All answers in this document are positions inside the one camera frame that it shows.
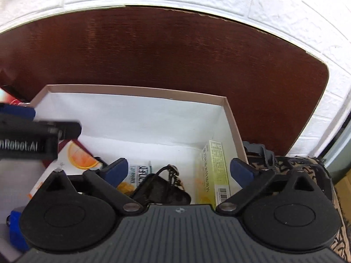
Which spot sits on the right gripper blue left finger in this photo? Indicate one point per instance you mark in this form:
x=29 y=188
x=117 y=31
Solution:
x=103 y=184

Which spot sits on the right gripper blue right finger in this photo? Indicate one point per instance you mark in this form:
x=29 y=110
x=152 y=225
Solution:
x=252 y=182

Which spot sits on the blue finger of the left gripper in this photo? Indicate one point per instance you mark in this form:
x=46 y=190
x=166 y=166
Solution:
x=19 y=111

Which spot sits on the yellow medicine box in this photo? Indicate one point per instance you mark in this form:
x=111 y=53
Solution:
x=211 y=178

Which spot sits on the orange fruit print box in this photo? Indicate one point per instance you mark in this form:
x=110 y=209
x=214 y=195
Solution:
x=73 y=158

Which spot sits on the blue white carton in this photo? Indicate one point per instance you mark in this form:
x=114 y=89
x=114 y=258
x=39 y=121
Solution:
x=16 y=237

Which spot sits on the red snack packet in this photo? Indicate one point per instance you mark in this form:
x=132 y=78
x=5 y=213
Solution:
x=9 y=94

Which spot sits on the black phone case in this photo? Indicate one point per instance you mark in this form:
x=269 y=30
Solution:
x=156 y=190

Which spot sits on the brown cardboard storage box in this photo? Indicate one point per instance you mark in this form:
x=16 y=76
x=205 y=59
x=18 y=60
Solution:
x=142 y=125

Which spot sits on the dark brown headboard panel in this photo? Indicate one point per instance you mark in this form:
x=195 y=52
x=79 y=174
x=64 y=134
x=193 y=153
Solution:
x=273 y=86

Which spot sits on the letter print table cloth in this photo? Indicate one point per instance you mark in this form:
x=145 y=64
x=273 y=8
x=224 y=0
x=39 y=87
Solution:
x=318 y=173

